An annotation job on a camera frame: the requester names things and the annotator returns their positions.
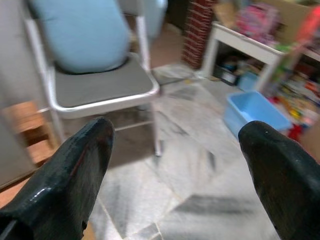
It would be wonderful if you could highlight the white toy shelf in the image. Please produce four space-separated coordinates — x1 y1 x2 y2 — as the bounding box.
201 20 320 94

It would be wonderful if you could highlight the pink child backpack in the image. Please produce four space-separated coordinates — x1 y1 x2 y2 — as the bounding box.
235 3 281 45

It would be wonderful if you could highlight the small wooden stool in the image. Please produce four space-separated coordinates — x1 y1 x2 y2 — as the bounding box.
1 99 58 166

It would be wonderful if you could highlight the red brick column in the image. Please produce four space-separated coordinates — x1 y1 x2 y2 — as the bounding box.
180 0 217 70

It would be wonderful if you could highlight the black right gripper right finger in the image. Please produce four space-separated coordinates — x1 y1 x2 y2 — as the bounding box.
237 120 320 240

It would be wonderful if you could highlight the light blue plastic bin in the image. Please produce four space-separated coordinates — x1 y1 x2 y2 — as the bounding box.
222 90 293 136

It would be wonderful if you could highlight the light blue cushion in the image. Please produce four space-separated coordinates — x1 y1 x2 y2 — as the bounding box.
30 0 131 75

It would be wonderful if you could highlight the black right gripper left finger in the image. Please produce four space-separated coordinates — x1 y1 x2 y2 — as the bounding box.
0 116 116 240

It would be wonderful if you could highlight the grey white folding chair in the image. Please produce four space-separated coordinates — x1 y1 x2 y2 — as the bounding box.
23 0 166 158

